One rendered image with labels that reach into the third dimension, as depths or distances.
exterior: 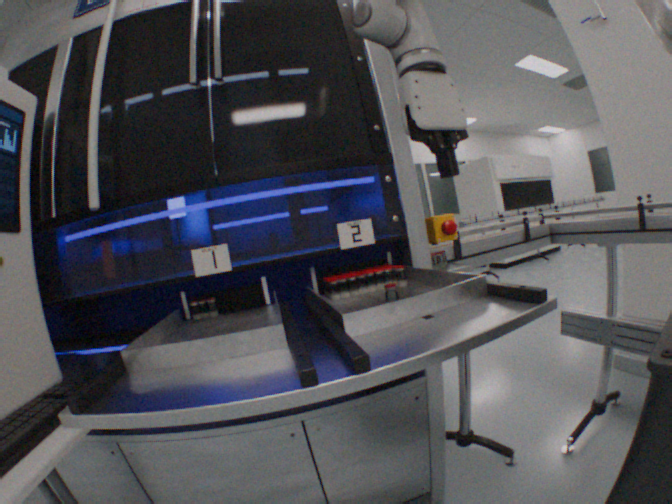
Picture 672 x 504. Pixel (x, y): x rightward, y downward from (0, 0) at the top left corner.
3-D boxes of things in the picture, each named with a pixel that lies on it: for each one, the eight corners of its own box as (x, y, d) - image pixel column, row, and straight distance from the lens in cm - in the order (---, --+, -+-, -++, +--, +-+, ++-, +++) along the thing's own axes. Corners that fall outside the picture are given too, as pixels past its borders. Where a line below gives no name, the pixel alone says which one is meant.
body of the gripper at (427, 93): (436, 83, 58) (452, 140, 54) (386, 80, 53) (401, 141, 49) (459, 64, 53) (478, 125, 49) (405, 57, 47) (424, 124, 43)
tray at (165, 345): (181, 321, 81) (178, 308, 80) (277, 304, 77) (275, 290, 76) (127, 372, 51) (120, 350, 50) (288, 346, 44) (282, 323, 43)
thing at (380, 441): (84, 432, 257) (42, 315, 236) (363, 393, 200) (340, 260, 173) (12, 520, 206) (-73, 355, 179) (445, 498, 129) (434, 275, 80)
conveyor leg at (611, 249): (585, 414, 157) (596, 243, 127) (594, 405, 164) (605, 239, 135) (600, 421, 154) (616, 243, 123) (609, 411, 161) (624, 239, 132)
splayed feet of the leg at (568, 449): (556, 450, 148) (562, 426, 139) (611, 397, 184) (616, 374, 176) (569, 458, 146) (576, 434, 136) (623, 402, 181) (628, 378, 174)
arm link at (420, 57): (430, 75, 59) (434, 89, 58) (387, 72, 55) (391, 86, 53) (454, 52, 54) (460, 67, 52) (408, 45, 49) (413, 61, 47)
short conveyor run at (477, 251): (419, 284, 89) (410, 231, 87) (396, 279, 102) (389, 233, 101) (554, 245, 135) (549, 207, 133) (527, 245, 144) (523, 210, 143)
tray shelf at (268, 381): (166, 331, 83) (164, 324, 83) (416, 279, 86) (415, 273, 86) (62, 427, 44) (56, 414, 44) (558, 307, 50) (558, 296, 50)
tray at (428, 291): (308, 299, 75) (305, 285, 74) (401, 278, 82) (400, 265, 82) (346, 338, 42) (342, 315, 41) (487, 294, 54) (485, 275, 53)
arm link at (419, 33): (418, 40, 48) (452, 57, 55) (395, -17, 57) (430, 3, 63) (381, 65, 52) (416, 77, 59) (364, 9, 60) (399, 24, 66)
